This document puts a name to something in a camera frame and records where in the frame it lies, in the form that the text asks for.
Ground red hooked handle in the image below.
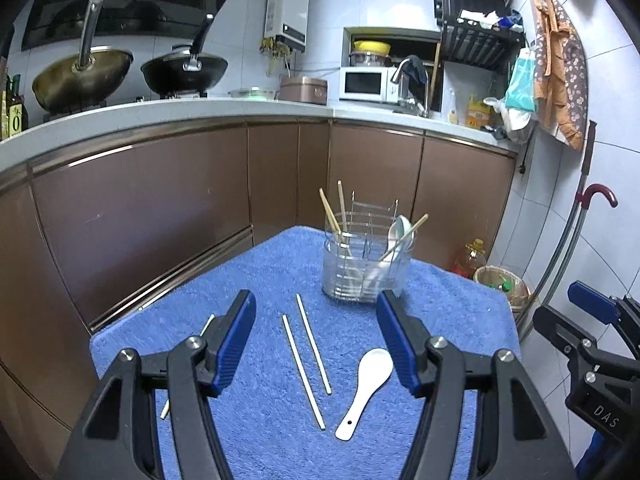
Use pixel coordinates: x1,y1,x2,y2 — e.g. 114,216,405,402
574,120,619,208

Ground wire utensil holder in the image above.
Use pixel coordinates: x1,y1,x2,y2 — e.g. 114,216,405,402
322,191,413,303

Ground white plastic bag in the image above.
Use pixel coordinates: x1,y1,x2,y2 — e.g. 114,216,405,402
492,97,535,143

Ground steel faucet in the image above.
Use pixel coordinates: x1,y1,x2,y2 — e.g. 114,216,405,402
390,55,431,118

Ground white microwave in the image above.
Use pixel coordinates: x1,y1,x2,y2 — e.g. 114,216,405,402
339,66,396,103

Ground light blue spoon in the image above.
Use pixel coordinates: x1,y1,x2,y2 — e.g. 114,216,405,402
367,215,417,291

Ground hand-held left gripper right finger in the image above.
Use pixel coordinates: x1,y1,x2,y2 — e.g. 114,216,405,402
375,289,574,480

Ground cooking oil jug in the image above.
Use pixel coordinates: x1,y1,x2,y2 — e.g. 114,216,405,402
454,239,488,278

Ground beige trash bin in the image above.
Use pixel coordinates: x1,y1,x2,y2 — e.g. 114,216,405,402
472,265,532,318

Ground dark oil bottle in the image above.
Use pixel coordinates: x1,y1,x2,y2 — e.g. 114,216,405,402
4,74,28,138

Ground white rag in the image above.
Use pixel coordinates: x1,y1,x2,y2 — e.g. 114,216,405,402
457,9,501,28

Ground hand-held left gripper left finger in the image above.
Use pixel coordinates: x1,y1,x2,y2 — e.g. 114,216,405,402
55,289,257,480

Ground black wok with lid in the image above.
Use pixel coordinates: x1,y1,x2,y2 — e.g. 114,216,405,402
140,14,229,96

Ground steel pot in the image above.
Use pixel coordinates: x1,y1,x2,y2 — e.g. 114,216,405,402
350,51,393,67

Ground grey metal pole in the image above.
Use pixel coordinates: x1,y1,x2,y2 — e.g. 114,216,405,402
517,204,588,338

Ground gas stove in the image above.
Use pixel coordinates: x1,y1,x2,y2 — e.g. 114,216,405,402
42,87,208,123

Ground chopstick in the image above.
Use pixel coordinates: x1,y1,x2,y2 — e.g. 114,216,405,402
337,180,349,233
378,213,429,262
160,314,216,420
319,188,343,243
295,294,333,395
281,315,327,431

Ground brown lower cabinets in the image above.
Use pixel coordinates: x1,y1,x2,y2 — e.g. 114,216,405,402
0,110,516,480

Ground teal bag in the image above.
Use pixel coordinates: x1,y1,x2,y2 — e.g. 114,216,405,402
504,49,538,111

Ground yellow detergent bottle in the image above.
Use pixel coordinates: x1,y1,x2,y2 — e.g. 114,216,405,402
466,92,493,128

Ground black glass range hood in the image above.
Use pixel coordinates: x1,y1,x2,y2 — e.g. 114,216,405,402
20,0,261,53

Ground brass pipe fittings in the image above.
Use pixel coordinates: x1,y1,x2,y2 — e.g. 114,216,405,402
258,37,293,58

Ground orange brown floral apron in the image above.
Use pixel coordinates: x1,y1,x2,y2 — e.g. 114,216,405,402
530,0,590,152

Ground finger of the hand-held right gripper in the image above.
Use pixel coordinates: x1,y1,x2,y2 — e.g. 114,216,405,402
567,281,626,328
532,305,601,366

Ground person's right forearm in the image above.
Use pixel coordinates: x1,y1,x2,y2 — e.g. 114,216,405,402
575,430,611,480

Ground white spoon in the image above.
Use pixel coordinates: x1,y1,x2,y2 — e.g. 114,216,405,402
335,348,394,442

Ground white water heater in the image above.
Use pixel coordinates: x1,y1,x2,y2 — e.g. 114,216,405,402
263,0,309,52

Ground blue towel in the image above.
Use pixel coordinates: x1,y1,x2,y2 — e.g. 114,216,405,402
90,226,521,480

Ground black wall rack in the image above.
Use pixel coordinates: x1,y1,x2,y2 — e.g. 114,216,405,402
432,0,526,72

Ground golden wok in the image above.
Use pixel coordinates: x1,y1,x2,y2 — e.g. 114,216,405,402
31,0,135,115

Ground wooden board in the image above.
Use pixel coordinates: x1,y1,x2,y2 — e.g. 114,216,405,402
431,42,442,111

